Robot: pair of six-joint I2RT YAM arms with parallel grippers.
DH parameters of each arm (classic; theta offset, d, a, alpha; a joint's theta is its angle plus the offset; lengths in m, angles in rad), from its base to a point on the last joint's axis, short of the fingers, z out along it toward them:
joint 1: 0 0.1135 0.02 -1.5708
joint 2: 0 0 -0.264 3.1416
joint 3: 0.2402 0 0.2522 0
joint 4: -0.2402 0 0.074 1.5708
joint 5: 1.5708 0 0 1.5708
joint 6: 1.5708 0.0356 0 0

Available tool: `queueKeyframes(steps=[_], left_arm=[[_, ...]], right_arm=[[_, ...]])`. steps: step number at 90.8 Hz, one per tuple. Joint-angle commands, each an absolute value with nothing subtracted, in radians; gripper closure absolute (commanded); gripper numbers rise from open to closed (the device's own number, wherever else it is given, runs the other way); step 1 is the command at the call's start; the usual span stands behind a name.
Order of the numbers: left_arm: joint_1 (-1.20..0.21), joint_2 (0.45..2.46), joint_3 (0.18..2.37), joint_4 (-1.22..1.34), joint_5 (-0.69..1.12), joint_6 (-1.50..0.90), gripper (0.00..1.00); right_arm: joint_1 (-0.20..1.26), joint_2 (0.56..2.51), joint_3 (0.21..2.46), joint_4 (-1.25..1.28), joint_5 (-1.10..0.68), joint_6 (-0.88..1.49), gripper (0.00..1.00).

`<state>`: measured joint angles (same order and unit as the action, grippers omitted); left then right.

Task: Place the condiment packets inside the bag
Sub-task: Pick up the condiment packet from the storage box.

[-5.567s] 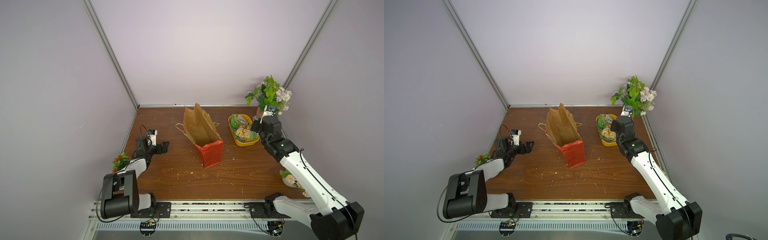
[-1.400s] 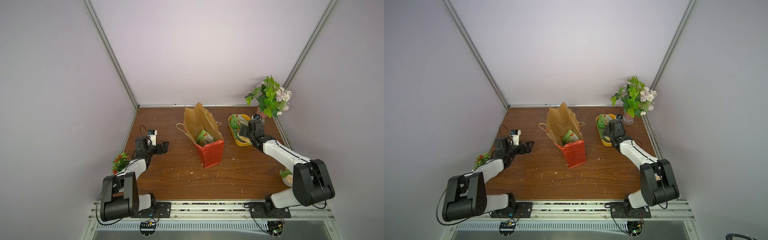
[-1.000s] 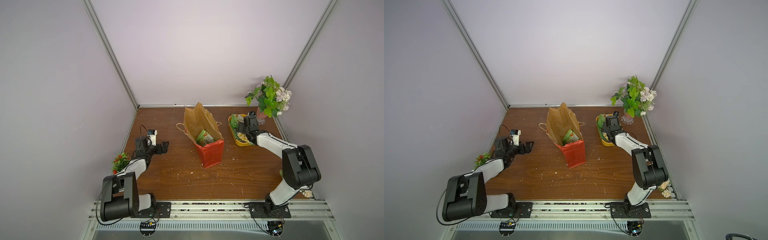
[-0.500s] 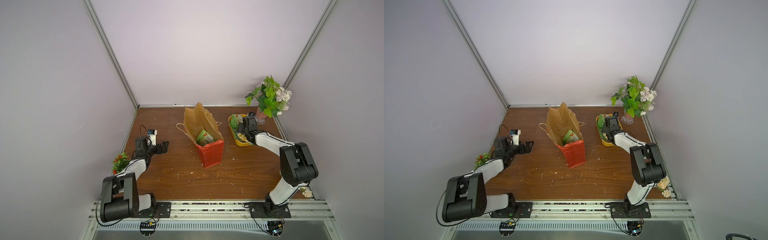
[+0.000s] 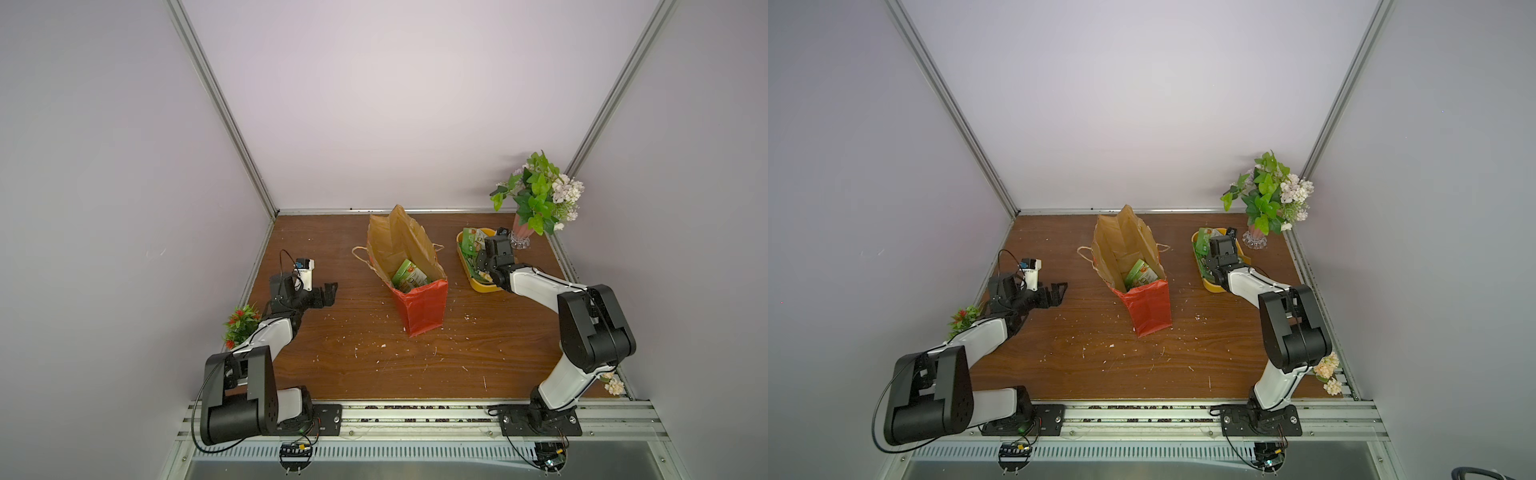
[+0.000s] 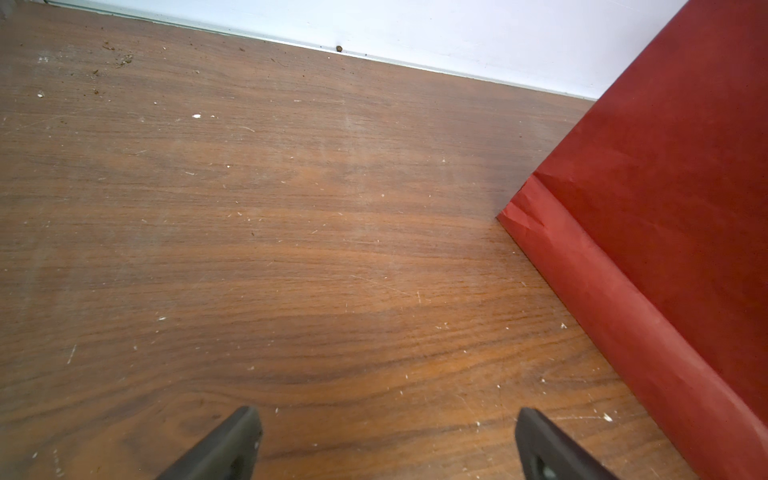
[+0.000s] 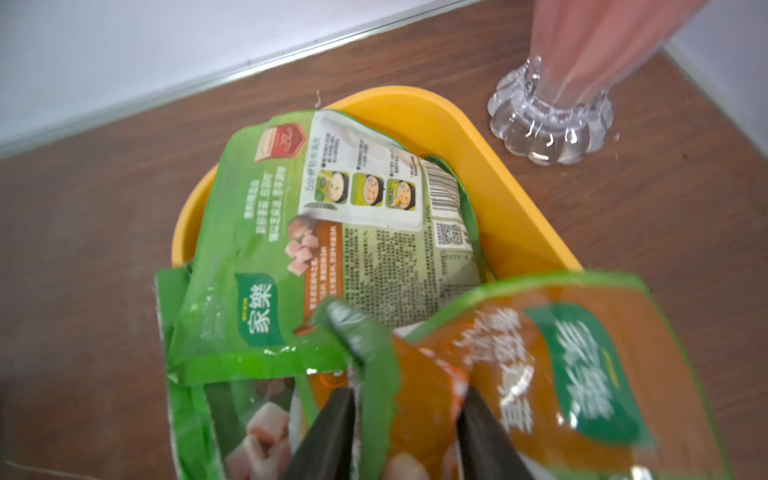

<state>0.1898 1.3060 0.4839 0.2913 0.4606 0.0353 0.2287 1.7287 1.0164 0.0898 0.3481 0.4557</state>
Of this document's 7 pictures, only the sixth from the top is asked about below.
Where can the red paper bag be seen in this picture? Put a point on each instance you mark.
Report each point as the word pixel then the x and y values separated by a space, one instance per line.
pixel 649 221

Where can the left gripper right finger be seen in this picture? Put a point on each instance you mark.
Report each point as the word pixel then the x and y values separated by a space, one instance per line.
pixel 547 452

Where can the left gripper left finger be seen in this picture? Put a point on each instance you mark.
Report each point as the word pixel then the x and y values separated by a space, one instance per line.
pixel 229 451

